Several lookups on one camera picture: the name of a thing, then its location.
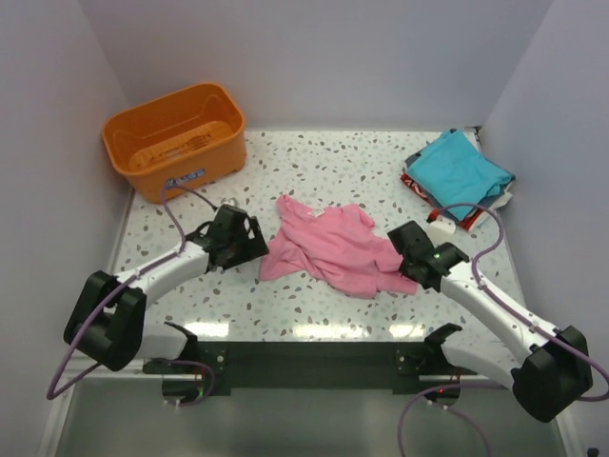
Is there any pink t shirt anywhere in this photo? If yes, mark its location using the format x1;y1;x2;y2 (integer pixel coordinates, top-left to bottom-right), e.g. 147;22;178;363
259;195;418;299

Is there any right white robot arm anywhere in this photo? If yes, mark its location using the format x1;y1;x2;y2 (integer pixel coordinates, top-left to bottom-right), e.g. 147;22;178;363
387;221;593;423

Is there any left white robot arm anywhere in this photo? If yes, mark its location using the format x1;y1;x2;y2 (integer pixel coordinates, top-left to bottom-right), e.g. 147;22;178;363
63;205;268;373

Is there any red printed folded t shirt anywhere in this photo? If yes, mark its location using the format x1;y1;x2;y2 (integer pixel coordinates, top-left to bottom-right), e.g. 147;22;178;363
401;172;475;232

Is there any turquoise folded t shirt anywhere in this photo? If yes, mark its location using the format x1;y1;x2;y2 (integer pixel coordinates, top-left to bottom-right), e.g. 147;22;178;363
405;129;515;221

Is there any white folded t shirt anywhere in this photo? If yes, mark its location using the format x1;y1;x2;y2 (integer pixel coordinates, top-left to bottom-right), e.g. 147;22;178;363
468;190;512;231

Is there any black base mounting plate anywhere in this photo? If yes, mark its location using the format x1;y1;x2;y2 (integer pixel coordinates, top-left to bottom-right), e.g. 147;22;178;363
143;341;468;398

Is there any orange plastic basket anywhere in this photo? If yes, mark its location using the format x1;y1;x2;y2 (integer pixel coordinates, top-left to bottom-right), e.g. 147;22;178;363
101;83;246;204

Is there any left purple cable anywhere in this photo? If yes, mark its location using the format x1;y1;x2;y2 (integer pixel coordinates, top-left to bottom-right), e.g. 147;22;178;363
45;178;225;408

